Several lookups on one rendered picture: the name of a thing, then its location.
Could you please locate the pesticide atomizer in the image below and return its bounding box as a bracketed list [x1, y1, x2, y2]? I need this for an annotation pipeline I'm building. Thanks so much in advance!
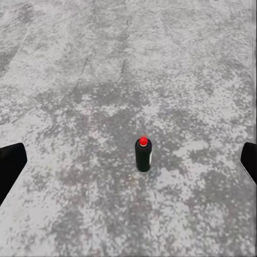
[135, 136, 153, 172]

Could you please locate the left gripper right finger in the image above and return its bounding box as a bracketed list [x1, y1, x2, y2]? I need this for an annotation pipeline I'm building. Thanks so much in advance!
[240, 142, 257, 184]

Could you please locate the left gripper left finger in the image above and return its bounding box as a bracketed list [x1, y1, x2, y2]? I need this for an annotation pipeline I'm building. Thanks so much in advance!
[0, 143, 27, 206]

